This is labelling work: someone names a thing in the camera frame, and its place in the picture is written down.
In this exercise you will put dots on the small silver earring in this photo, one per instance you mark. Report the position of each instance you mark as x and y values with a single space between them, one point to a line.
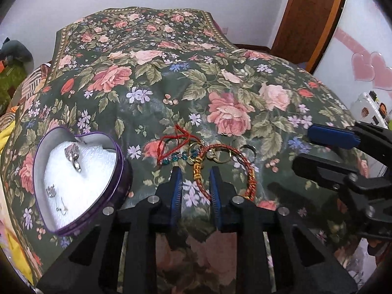
62 207
50 190

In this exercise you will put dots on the striped cloth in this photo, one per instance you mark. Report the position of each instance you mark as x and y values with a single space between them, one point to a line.
33 82

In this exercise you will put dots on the brown wooden door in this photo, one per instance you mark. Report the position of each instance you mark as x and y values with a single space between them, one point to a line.
309 15

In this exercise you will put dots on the pink heart sticker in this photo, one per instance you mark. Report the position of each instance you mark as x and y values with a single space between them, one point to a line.
366 66

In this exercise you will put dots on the green cloth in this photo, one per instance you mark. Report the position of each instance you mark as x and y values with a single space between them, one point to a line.
9 82

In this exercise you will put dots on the green floral blanket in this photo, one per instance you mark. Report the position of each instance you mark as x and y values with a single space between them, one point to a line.
153 82

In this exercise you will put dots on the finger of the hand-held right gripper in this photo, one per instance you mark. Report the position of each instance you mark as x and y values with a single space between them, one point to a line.
318 168
332 136

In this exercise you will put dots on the purple heart-shaped jewelry box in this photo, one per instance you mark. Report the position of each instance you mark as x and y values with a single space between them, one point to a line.
88 174

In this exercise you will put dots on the white case with stickers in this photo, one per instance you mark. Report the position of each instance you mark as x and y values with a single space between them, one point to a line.
367 107

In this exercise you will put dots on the white wardrobe panel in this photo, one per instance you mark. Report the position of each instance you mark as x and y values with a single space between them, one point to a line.
361 21

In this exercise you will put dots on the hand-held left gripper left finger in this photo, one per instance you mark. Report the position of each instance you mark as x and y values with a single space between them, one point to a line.
176 191

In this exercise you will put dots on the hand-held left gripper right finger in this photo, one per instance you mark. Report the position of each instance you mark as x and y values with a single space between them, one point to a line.
215 194

